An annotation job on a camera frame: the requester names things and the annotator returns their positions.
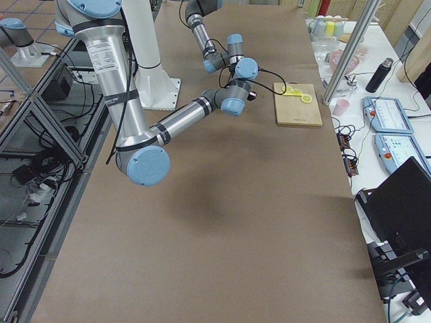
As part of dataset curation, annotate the lemon slice at knife end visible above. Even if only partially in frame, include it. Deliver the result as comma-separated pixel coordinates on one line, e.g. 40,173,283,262
301,95,312,103

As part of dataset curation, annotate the upper teach pendant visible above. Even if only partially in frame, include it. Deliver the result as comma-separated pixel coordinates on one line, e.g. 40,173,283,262
362,96,414,134

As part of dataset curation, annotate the teach pendant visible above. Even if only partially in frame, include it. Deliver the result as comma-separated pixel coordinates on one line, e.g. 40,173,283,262
374,133,430,174
362,96,414,134

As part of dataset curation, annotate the pink plastic cup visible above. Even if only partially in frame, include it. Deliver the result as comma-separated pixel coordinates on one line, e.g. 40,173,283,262
333,98,350,116

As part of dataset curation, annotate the lemon slice near handle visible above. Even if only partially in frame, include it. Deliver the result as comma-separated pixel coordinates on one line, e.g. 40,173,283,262
282,86,292,93

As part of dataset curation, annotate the bamboo cutting board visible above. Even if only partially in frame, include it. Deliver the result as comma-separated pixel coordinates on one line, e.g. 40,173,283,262
273,82,323,127

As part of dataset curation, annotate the pink bowl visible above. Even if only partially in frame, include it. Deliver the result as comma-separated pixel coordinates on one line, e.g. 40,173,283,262
328,50,361,73

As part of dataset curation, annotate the aluminium frame post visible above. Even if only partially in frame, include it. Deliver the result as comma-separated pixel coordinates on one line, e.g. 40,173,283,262
322,0,381,106

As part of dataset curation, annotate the lower teach pendant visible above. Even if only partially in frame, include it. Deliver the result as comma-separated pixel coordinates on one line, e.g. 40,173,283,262
374,133,430,174

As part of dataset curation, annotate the black thermos bottle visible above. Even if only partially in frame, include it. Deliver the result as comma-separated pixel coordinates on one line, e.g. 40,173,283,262
365,57,394,93

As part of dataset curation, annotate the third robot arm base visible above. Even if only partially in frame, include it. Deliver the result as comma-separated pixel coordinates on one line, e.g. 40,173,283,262
1,17,53,68

